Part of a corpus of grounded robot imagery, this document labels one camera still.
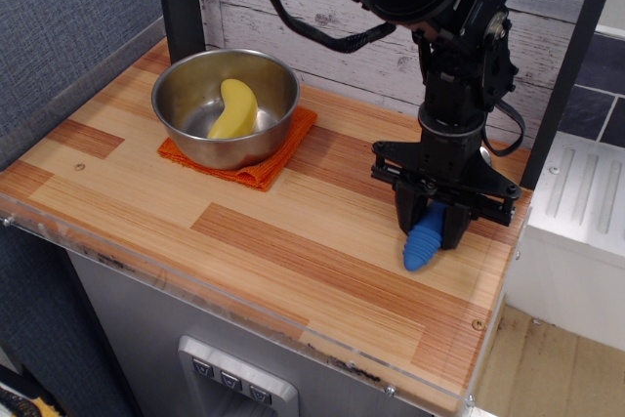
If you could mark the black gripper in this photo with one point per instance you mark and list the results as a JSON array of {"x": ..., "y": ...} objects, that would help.
[{"x": 451, "y": 151}]

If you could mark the blue handled metal spoon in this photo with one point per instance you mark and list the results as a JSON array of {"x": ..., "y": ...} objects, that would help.
[{"x": 424, "y": 240}]

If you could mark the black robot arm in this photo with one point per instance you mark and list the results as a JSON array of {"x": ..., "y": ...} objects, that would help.
[{"x": 467, "y": 72}]

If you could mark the white toy sink unit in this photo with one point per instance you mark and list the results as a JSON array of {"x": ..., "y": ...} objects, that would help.
[{"x": 569, "y": 269}]

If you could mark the orange folded cloth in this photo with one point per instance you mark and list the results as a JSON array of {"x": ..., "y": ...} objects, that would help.
[{"x": 259, "y": 176}]

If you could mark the yellow toy banana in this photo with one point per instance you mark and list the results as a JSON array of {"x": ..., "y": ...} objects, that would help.
[{"x": 240, "y": 111}]

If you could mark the stainless steel bowl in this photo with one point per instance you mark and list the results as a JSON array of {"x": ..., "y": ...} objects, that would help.
[{"x": 187, "y": 100}]

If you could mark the grey dispenser button panel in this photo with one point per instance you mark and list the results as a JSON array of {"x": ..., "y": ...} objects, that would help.
[{"x": 224, "y": 385}]

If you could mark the silver toy fridge cabinet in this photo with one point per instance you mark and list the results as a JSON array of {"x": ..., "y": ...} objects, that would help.
[{"x": 144, "y": 317}]

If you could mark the yellow object bottom left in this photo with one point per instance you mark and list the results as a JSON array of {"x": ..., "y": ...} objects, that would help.
[{"x": 16, "y": 405}]

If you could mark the black right frame post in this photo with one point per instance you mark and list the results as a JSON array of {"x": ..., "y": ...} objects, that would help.
[{"x": 575, "y": 54}]

